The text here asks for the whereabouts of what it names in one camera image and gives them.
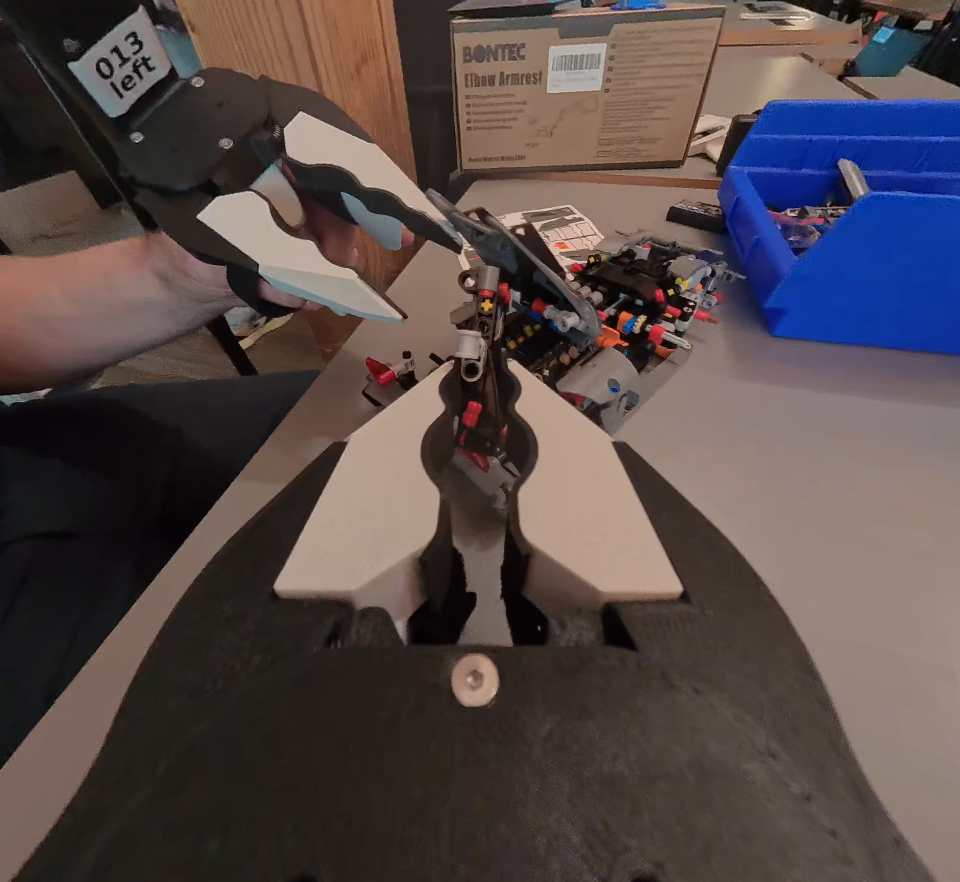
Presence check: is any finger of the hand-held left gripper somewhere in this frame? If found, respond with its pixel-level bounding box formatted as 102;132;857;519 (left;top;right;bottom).
195;190;410;325
281;111;465;254

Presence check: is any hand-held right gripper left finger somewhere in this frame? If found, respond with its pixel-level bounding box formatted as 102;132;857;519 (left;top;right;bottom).
273;360;460;611

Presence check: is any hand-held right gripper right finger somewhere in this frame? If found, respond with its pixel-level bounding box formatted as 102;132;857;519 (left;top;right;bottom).
506;359;686;611

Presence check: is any small black lego assembly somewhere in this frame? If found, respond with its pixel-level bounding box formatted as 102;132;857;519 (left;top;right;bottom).
426;188;605;515

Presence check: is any large grey lego model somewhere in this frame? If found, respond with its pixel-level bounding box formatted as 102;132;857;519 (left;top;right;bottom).
363;237;744;436

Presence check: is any person's left forearm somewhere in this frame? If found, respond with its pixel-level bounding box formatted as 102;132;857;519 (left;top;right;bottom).
0;233;162;394

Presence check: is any lego sticker sheet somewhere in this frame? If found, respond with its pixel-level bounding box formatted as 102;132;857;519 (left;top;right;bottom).
457;205;605;260

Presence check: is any person's left hand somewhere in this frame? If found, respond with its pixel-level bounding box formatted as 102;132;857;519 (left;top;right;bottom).
153;244;325;340

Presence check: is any wooden pillar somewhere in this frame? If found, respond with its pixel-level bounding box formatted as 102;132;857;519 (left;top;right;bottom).
142;0;417;365

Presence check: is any brown cardboard box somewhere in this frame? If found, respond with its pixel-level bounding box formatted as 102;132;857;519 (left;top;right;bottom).
450;4;727;174

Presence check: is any small black flat box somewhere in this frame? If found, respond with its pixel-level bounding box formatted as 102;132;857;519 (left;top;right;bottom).
666;199;725;232

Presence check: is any blue storage bin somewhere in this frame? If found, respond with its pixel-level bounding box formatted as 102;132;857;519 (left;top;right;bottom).
716;99;960;356

